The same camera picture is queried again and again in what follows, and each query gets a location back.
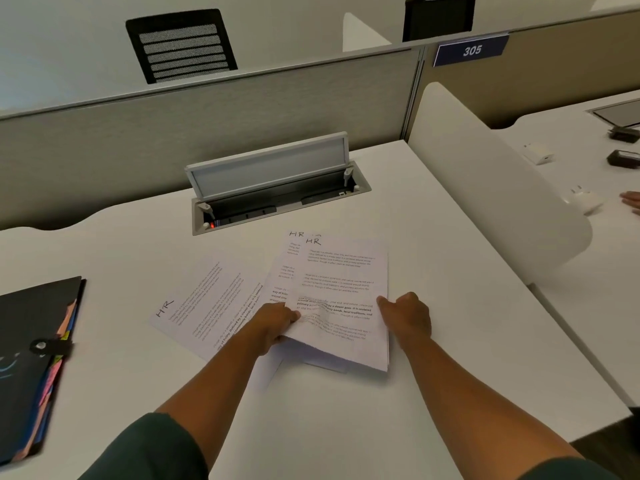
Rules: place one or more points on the person's left hand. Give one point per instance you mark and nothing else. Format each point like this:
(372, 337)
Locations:
(272, 324)

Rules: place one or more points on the person's right hand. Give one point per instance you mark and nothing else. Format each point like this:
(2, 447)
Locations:
(412, 319)

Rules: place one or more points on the single white paper sheet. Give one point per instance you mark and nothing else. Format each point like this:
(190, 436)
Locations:
(200, 304)

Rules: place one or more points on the thin white paper bundle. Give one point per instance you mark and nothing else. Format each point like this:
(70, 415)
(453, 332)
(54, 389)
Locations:
(345, 274)

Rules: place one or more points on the black expanding folder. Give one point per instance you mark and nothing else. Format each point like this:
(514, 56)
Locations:
(25, 334)

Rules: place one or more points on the person's right forearm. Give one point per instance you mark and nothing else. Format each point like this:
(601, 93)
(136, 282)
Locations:
(480, 404)

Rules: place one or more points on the person's left forearm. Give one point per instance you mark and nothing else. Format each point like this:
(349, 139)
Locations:
(215, 399)

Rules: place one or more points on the white side desk divider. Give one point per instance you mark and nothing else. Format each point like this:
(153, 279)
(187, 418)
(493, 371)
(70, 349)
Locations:
(480, 184)

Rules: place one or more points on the green left sleeve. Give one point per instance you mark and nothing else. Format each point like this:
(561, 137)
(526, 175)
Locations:
(145, 449)

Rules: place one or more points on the green sleeve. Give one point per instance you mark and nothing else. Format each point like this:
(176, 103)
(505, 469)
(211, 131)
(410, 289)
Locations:
(145, 449)
(570, 470)

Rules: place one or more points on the white power adapter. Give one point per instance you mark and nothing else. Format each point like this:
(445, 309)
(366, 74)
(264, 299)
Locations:
(585, 200)

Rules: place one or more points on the grey fabric partition panel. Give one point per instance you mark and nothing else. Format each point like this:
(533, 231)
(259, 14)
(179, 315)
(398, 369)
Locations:
(150, 144)

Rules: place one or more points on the green right sleeve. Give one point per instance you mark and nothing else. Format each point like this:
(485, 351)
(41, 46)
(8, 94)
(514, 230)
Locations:
(570, 470)

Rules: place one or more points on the small black device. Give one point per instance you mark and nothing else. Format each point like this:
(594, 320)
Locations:
(625, 134)
(624, 159)

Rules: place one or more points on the blue desk number sign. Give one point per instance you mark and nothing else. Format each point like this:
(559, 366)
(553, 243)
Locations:
(471, 50)

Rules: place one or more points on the beige partition panel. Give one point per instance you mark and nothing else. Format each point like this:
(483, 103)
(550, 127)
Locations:
(550, 74)

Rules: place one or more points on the black mesh office chair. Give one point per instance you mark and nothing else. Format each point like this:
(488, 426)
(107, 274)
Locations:
(137, 49)

